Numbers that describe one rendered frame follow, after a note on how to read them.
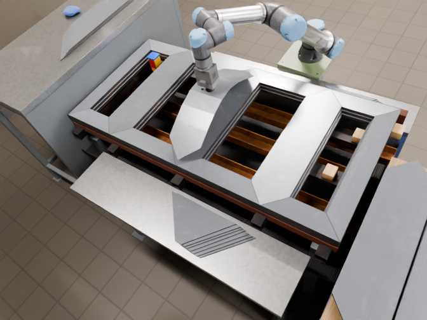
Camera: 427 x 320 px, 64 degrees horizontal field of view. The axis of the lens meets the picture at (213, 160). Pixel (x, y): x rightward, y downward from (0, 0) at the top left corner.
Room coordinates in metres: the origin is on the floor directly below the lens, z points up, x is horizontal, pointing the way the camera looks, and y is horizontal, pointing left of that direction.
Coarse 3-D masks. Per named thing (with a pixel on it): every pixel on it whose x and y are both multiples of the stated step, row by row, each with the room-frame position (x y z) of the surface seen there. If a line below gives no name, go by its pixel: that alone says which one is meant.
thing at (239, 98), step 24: (192, 72) 1.66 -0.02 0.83; (168, 96) 1.50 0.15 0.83; (240, 96) 1.32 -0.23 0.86; (288, 96) 1.25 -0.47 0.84; (72, 120) 1.54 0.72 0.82; (144, 120) 1.36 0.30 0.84; (216, 120) 1.20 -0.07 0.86; (336, 120) 1.00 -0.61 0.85; (360, 120) 0.98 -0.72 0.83; (216, 144) 1.06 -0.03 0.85; (360, 144) 0.84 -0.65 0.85; (312, 168) 0.80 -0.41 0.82
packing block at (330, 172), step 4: (328, 164) 0.80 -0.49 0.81; (328, 168) 0.78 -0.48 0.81; (332, 168) 0.77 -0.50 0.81; (336, 168) 0.77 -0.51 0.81; (324, 172) 0.77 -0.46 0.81; (328, 172) 0.76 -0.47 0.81; (332, 172) 0.76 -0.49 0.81; (336, 172) 0.76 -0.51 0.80; (324, 176) 0.76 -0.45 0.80; (328, 176) 0.75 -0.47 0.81; (332, 176) 0.74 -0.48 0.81; (332, 180) 0.73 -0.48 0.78
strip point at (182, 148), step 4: (172, 140) 1.09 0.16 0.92; (176, 140) 1.08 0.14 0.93; (180, 140) 1.07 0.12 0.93; (172, 144) 1.07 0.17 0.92; (176, 144) 1.06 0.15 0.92; (180, 144) 1.05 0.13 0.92; (184, 144) 1.04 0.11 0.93; (188, 144) 1.03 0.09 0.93; (192, 144) 1.03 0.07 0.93; (176, 148) 1.05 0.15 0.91; (180, 148) 1.04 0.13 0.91; (184, 148) 1.03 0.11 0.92; (188, 148) 1.02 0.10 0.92; (192, 148) 1.01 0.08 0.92; (196, 148) 1.00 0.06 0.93; (200, 148) 0.99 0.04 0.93; (176, 152) 1.03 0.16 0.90; (180, 152) 1.02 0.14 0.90; (184, 152) 1.01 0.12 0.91; (188, 152) 1.00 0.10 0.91; (180, 156) 1.00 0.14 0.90
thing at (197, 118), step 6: (180, 108) 1.21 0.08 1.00; (186, 108) 1.19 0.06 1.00; (192, 108) 1.18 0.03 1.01; (180, 114) 1.18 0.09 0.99; (186, 114) 1.16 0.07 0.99; (192, 114) 1.15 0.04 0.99; (198, 114) 1.13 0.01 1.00; (204, 114) 1.12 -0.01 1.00; (210, 114) 1.10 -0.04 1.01; (180, 120) 1.15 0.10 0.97; (186, 120) 1.14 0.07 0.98; (192, 120) 1.12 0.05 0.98; (198, 120) 1.11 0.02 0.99; (204, 120) 1.10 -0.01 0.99; (210, 120) 1.08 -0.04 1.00; (198, 126) 1.08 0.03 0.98; (204, 126) 1.07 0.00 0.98
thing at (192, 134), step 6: (174, 126) 1.14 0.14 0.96; (180, 126) 1.13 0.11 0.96; (186, 126) 1.11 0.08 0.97; (192, 126) 1.10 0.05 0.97; (174, 132) 1.12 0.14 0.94; (180, 132) 1.10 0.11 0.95; (186, 132) 1.09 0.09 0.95; (192, 132) 1.07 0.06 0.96; (198, 132) 1.06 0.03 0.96; (204, 132) 1.05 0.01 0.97; (180, 138) 1.08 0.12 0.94; (186, 138) 1.06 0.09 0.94; (192, 138) 1.05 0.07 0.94; (198, 138) 1.03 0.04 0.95; (204, 138) 1.02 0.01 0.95; (198, 144) 1.01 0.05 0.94
